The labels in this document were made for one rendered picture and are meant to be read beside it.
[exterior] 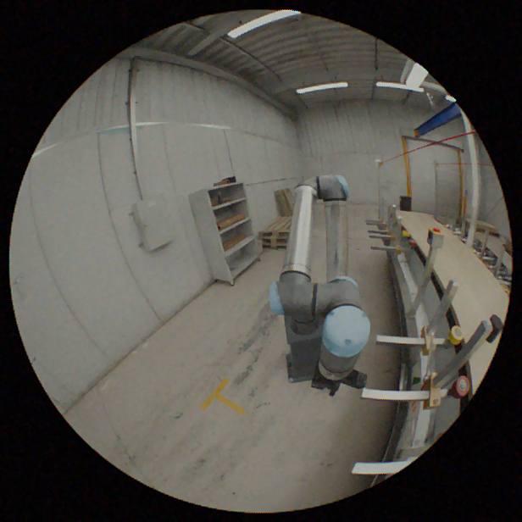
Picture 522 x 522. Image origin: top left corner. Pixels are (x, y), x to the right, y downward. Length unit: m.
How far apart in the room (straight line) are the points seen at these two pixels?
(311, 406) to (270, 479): 0.70
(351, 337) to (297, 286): 0.19
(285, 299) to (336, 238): 0.47
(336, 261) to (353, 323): 0.53
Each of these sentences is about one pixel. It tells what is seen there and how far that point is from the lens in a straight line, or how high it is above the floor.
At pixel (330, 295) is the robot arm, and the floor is 1.18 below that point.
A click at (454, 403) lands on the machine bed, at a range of 0.93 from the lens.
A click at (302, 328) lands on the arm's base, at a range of 1.01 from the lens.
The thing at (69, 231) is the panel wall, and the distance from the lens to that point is 2.24.
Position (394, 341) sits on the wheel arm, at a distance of 0.77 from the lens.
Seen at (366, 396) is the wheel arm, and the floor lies 0.86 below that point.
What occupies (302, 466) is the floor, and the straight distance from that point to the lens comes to 1.45.
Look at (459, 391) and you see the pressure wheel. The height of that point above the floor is 0.91.
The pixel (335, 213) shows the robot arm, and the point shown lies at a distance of 0.79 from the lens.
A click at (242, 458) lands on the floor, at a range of 1.49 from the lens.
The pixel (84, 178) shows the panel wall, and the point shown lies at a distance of 2.34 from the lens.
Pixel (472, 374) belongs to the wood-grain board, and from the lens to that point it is 0.85.
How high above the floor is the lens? 1.43
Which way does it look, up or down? 26 degrees down
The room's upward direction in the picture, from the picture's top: 12 degrees counter-clockwise
